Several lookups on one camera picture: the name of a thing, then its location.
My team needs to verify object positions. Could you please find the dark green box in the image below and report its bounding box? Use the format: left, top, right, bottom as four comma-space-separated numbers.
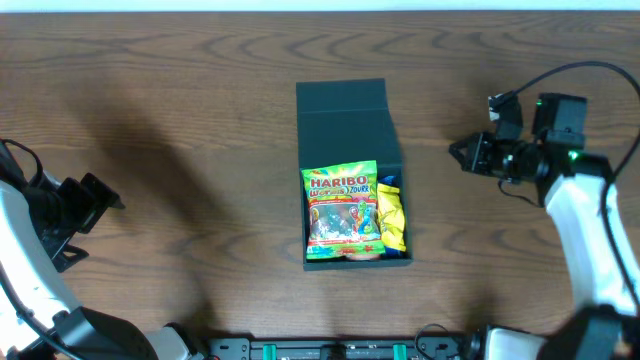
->
295, 77, 414, 272

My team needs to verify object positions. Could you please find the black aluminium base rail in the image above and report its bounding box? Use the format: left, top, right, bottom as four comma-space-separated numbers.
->
208, 333, 481, 360

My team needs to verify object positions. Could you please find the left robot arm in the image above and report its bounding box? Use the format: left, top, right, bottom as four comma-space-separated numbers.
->
1, 139, 207, 360

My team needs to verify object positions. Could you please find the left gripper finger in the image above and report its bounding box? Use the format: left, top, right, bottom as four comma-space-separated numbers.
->
41, 236, 89, 273
79, 173, 125, 234

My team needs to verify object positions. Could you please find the small red Pringles can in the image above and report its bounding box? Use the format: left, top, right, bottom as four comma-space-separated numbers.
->
345, 254, 381, 261

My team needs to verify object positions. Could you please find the blue snack bar wrapper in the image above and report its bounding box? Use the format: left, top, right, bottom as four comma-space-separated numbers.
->
378, 174, 407, 259

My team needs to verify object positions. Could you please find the yellow snack packet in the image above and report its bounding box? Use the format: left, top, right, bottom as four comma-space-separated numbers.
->
375, 182, 408, 253

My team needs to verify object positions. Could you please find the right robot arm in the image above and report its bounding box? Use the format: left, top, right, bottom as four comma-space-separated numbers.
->
449, 93, 639, 359

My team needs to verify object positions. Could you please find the Haribo gummy worms bag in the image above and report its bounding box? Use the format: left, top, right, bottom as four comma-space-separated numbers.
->
301, 160, 385, 260

